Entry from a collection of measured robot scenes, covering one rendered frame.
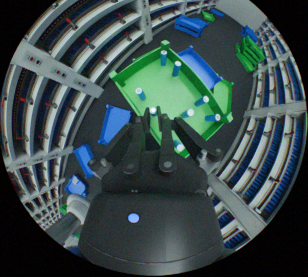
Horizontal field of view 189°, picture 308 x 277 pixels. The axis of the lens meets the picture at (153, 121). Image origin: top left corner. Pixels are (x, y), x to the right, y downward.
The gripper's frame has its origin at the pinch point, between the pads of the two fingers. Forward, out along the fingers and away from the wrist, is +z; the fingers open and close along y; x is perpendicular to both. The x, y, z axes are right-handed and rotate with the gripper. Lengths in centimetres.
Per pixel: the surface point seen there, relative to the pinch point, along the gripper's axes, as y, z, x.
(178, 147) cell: 5.0, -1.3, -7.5
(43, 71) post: -48, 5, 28
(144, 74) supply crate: -1.7, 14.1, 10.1
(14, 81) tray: -55, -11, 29
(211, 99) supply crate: 17.3, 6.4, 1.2
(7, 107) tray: -64, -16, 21
